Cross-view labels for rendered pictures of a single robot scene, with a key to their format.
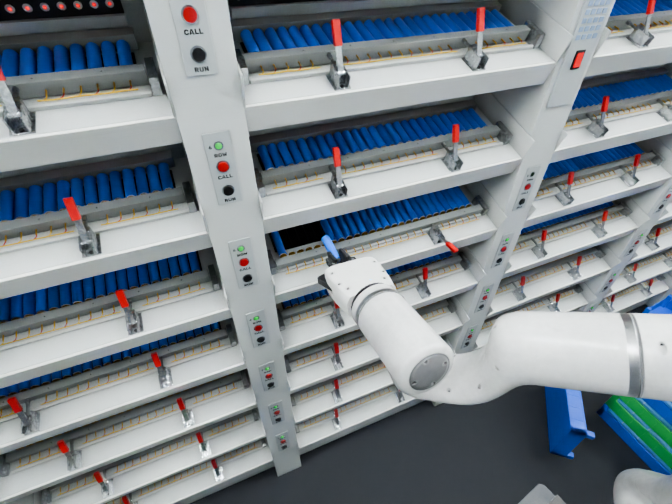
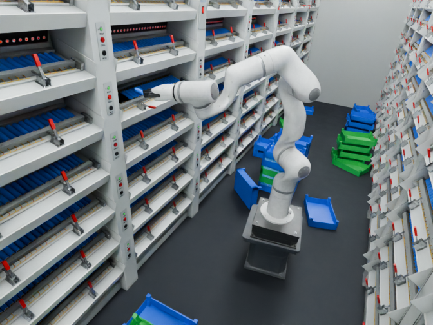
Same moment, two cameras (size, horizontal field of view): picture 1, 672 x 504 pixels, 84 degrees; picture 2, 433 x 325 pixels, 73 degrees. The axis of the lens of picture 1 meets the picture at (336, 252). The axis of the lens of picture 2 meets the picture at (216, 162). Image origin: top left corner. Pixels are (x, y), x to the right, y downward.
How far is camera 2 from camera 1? 0.80 m
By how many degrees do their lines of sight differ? 36
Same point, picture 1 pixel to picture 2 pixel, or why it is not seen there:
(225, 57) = not seen: outside the picture
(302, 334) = (130, 156)
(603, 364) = (255, 64)
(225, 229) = (102, 75)
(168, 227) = (75, 76)
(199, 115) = (94, 13)
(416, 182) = (165, 59)
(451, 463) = (213, 234)
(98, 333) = (38, 150)
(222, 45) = not seen: outside the picture
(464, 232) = not seen: hidden behind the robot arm
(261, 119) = (113, 19)
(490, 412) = (218, 207)
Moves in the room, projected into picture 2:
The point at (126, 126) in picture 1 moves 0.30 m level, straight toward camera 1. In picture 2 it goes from (69, 14) to (158, 23)
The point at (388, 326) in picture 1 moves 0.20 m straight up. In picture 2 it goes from (194, 84) to (196, 24)
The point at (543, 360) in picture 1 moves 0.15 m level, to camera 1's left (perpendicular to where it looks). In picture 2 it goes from (242, 70) to (212, 75)
